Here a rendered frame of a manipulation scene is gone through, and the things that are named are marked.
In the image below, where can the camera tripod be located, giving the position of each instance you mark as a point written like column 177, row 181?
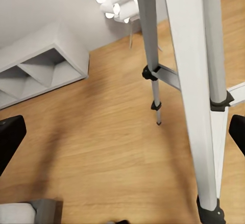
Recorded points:
column 197, row 35

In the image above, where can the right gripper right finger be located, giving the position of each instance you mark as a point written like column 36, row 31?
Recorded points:
column 237, row 131

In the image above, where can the bed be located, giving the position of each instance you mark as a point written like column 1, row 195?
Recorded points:
column 41, row 211

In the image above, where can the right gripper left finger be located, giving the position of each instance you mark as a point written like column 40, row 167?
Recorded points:
column 12, row 132

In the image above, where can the bookcase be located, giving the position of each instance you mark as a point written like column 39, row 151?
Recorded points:
column 43, row 75

